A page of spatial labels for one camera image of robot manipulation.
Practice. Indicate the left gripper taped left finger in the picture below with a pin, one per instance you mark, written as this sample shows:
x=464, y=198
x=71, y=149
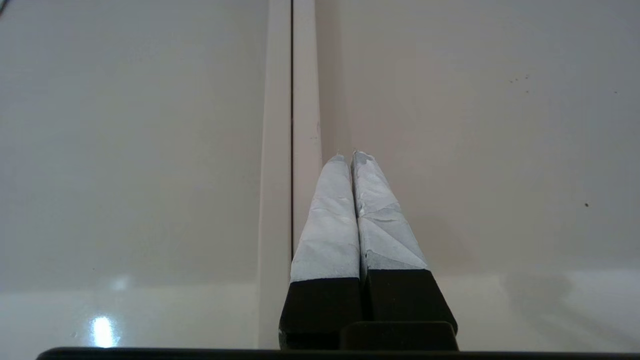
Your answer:
x=327, y=235

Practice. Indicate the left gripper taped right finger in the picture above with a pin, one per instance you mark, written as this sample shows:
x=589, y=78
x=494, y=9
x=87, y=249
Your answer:
x=387, y=240

